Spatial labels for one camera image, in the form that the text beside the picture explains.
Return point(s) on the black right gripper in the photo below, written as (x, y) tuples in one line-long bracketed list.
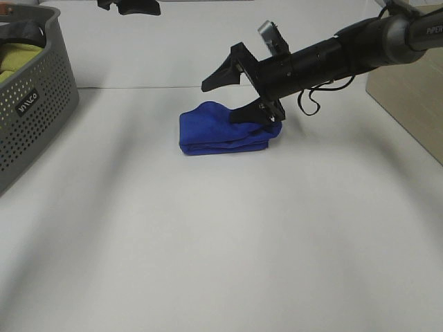
[(265, 108)]

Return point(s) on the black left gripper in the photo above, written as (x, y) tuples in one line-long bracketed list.
[(129, 7)]

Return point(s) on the blue microfiber towel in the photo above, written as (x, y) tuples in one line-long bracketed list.
[(207, 130)]

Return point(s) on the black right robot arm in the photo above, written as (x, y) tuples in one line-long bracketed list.
[(401, 37)]

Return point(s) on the dark grey cloth in basket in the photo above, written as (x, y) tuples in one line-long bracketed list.
[(26, 32)]

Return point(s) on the yellow-green towel in basket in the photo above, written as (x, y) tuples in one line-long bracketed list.
[(14, 56)]

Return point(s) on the grey perforated plastic basket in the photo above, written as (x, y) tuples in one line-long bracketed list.
[(39, 98)]

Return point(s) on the beige storage box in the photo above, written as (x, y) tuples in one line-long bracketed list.
[(412, 95)]

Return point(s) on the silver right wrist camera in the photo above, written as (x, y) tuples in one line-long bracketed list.
[(273, 39)]

